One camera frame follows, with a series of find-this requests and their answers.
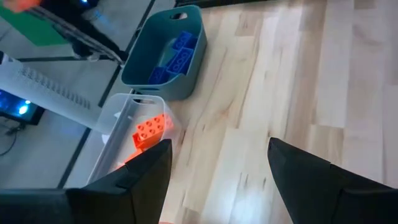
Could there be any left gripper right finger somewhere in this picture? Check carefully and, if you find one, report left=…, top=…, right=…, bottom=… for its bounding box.
left=267, top=137, right=398, bottom=224

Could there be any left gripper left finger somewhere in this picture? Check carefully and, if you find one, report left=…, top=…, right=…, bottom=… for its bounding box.
left=67, top=138, right=173, bottom=224

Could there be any small orange plastic brick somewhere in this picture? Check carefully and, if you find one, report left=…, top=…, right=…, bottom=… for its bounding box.
left=116, top=148, right=146, bottom=170

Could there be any blue plastic brick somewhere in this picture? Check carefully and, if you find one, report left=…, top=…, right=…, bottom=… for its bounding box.
left=165, top=47, right=195, bottom=76
left=172, top=30, right=199, bottom=51
left=147, top=66, right=171, bottom=85

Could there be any clear plastic bin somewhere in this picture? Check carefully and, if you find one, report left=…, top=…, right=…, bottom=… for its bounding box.
left=86, top=92, right=183, bottom=187

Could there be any teal plastic bin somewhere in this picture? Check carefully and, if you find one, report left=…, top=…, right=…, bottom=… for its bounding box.
left=120, top=4, right=208, bottom=102

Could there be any green flat panel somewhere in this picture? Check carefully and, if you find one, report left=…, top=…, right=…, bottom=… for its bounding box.
left=0, top=5, right=68, bottom=47

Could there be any orange object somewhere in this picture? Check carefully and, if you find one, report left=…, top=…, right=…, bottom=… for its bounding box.
left=0, top=0, right=42, bottom=14

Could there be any black equipment with cables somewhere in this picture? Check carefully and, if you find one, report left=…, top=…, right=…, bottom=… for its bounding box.
left=29, top=0, right=129, bottom=67

